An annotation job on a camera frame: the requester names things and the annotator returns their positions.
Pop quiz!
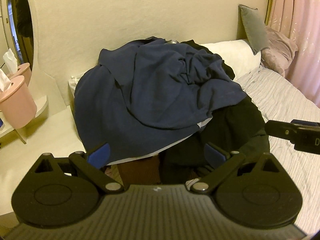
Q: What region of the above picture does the navy blue garment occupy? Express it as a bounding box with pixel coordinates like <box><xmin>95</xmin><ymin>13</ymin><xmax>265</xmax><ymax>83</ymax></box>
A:
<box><xmin>74</xmin><ymin>37</ymin><xmax>246</xmax><ymax>168</ymax></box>

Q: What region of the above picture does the black clothes pile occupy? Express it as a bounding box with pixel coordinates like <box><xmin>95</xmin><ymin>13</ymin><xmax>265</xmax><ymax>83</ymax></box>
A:
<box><xmin>145</xmin><ymin>41</ymin><xmax>270</xmax><ymax>184</ymax></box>

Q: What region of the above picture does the grey striped bedspread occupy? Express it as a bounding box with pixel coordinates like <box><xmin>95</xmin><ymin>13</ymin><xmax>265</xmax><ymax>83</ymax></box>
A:
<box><xmin>237</xmin><ymin>66</ymin><xmax>319</xmax><ymax>235</ymax></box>

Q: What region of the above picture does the dark red garment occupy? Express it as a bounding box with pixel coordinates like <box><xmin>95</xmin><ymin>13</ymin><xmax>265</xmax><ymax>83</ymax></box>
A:
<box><xmin>117</xmin><ymin>156</ymin><xmax>161</xmax><ymax>187</ymax></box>

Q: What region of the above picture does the pink crumpled blanket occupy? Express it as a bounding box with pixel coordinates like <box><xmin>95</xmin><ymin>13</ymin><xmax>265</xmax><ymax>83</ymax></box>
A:
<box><xmin>261</xmin><ymin>26</ymin><xmax>298</xmax><ymax>77</ymax></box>

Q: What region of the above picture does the pink tissue bucket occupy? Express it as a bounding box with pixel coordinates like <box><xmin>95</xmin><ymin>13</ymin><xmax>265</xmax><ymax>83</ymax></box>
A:
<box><xmin>1</xmin><ymin>75</ymin><xmax>36</xmax><ymax>126</ymax></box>

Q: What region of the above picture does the white long bolster pillow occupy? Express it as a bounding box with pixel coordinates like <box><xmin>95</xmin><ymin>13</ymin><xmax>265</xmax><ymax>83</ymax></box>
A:
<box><xmin>201</xmin><ymin>39</ymin><xmax>261</xmax><ymax>81</ymax></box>

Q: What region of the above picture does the grey square pillow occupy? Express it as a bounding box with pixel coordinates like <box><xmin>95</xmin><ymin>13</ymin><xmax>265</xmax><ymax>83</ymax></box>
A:
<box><xmin>238</xmin><ymin>4</ymin><xmax>268</xmax><ymax>55</ymax></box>

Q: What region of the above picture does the white tissue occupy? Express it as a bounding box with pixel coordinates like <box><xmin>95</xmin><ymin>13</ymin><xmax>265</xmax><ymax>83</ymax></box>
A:
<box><xmin>0</xmin><ymin>69</ymin><xmax>11</xmax><ymax>92</ymax></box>

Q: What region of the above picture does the pink curtain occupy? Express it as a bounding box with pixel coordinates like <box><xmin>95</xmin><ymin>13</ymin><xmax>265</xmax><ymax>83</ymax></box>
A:
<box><xmin>266</xmin><ymin>0</ymin><xmax>320</xmax><ymax>106</ymax></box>

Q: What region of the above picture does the oval vanity mirror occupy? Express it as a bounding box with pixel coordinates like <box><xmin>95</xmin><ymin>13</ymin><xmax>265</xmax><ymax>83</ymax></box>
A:
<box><xmin>0</xmin><ymin>0</ymin><xmax>40</xmax><ymax>86</ymax></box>

